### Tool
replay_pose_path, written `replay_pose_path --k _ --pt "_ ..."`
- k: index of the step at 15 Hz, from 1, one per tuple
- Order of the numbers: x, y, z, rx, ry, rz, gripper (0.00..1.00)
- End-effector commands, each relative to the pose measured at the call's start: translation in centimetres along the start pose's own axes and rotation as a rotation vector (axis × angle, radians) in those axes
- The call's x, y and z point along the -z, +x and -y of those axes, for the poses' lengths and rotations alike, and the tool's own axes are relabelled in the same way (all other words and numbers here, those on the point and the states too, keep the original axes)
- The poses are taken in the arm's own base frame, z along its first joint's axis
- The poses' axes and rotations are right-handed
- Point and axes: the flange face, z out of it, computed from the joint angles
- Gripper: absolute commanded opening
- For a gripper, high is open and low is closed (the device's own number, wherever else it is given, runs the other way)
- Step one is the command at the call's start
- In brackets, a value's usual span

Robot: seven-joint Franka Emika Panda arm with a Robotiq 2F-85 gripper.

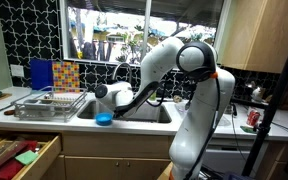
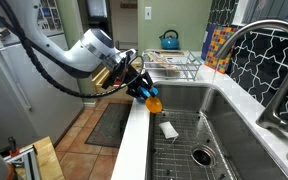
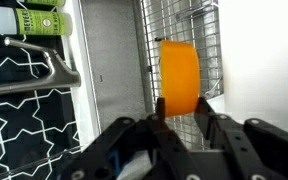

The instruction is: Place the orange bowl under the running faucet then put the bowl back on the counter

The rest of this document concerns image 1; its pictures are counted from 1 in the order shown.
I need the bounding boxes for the wooden base cabinet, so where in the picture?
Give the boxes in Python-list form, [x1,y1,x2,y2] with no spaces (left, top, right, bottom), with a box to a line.
[40,131,173,180]

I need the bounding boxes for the white wall outlet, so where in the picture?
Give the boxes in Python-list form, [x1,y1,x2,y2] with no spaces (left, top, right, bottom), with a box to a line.
[10,64,25,78]

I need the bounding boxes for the flat green item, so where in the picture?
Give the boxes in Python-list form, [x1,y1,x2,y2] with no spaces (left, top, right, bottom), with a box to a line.
[239,125,258,134]

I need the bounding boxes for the red soda can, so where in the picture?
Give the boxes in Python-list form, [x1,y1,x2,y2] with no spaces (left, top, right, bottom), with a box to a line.
[246,109,262,127]

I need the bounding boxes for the wooden upper cabinet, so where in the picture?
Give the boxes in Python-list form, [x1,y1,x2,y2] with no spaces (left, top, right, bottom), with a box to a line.
[221,0,288,76]

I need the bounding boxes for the dark cutlery tray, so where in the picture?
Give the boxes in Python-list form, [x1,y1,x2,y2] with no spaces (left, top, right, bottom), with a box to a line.
[0,139,29,177]

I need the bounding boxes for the metal dish rack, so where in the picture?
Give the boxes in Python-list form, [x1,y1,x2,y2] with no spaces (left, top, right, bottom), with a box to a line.
[13,85,88,123]

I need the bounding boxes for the red cloth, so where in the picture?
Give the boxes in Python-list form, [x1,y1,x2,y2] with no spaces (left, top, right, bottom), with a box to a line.
[0,139,39,180]

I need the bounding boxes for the long dark utensil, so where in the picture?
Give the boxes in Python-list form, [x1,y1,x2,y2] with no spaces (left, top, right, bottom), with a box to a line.
[0,102,16,117]

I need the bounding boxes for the green sponge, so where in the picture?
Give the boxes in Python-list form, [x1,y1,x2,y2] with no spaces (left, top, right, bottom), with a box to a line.
[14,149,39,166]

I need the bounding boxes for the black tripod pole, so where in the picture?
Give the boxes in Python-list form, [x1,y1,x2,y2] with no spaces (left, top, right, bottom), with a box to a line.
[241,51,288,178]

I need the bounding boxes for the black power cable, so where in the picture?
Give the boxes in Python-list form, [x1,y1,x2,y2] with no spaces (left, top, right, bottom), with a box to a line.
[231,104,250,164]

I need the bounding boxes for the blue plastic bowl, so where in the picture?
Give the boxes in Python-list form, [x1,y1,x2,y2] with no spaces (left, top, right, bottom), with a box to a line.
[95,112,114,127]

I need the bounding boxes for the blue cutting board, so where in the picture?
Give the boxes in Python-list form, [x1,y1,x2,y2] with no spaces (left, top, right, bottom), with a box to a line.
[29,58,54,91]

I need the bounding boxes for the colourful checkered cutting board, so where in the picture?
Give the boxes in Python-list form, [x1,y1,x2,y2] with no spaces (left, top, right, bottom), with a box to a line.
[51,61,81,94]

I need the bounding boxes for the white figurine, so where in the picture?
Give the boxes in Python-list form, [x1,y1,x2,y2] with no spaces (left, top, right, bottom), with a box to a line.
[250,85,266,103]

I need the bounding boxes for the curved metal faucet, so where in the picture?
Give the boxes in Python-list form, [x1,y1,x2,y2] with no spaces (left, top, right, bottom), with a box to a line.
[112,62,134,84]

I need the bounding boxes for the white dishwasher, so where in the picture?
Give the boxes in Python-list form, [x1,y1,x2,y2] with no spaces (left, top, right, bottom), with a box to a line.
[202,138,278,176]

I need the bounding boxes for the open wooden drawer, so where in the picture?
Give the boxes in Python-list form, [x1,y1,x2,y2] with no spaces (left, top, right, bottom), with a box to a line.
[0,131,62,180]

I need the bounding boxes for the stainless steel sink basin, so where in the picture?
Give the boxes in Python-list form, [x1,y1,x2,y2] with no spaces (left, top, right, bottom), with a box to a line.
[76,99,173,125]

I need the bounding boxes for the white framed window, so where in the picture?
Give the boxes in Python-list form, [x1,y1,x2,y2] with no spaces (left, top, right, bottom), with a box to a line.
[58,0,232,74]

